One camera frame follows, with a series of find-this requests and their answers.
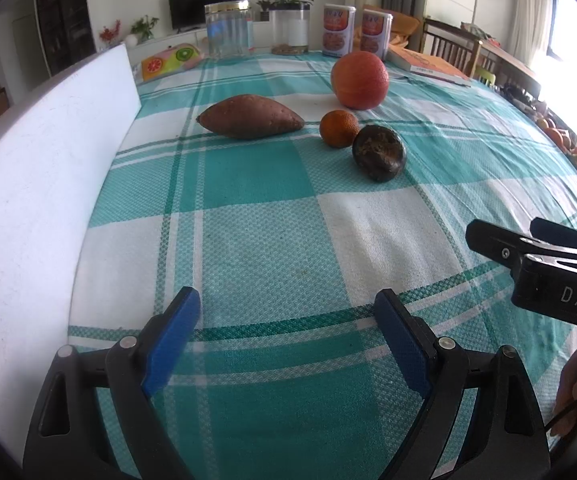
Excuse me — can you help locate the black television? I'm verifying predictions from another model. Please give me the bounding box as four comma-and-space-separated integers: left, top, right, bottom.
168, 0, 250, 30

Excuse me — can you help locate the glass jar with gold lid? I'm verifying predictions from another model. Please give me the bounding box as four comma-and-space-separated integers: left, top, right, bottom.
204, 2, 254, 59

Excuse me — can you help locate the white television cabinet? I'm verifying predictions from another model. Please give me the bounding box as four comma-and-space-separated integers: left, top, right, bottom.
131, 24, 210, 58

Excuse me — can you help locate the beige curtain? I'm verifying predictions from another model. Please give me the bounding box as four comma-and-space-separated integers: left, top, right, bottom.
511, 0, 554, 63

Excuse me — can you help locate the dark display cabinet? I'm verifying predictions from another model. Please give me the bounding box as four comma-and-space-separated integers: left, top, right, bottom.
35, 0, 94, 77

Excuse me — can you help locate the large red-orange orange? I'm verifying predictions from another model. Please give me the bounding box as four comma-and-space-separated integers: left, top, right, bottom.
331, 50, 391, 110

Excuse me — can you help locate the leafy green houseplant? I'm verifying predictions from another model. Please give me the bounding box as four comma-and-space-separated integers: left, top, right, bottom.
130, 15, 160, 44

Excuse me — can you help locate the orange armchair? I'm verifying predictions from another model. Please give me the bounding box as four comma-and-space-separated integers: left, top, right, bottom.
391, 12, 425, 46

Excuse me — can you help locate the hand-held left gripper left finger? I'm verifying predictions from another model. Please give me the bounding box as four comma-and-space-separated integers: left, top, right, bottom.
22, 286, 202, 480

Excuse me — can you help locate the wooden chair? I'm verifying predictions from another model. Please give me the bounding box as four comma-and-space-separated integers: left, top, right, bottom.
421, 17, 482, 74

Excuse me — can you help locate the small tangerine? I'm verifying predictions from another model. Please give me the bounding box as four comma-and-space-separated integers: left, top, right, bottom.
319, 109, 361, 149

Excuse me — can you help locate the white cardboard box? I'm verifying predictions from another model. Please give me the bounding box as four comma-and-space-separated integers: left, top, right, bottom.
0, 42, 142, 466

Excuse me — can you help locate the red flower bouquet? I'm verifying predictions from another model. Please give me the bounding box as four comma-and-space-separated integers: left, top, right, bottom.
99, 19, 122, 51

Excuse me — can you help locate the small sweet potato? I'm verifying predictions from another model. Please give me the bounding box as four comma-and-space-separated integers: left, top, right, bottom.
196, 94, 306, 140

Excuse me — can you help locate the fruit print pouch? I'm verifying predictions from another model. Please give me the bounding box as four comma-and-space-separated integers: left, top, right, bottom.
140, 44, 204, 81

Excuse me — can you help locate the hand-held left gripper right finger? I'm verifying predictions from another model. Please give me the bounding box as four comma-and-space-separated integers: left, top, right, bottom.
373, 288, 552, 480

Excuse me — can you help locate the black cable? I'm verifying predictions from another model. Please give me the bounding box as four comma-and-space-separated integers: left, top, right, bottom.
547, 384, 577, 435

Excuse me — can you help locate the glass jar with black lid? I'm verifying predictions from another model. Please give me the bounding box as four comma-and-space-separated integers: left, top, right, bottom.
269, 3, 311, 55

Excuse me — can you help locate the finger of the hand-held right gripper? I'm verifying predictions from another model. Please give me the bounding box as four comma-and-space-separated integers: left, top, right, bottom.
466, 219, 559, 276
529, 217, 577, 253

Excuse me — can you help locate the orange book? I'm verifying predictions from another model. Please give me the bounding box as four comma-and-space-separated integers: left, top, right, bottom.
387, 44, 472, 86

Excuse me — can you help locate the teal checkered tablecloth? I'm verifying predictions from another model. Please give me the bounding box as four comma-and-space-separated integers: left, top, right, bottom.
68, 50, 577, 480

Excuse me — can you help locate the printed tin can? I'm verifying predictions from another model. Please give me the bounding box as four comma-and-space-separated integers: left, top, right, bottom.
361, 8, 394, 60
322, 4, 357, 58

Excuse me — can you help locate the pile of oranges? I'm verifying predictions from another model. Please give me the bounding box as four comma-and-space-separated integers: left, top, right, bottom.
535, 114, 577, 172

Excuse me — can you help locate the dark mangosteen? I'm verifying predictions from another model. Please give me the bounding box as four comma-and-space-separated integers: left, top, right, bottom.
352, 124, 408, 181

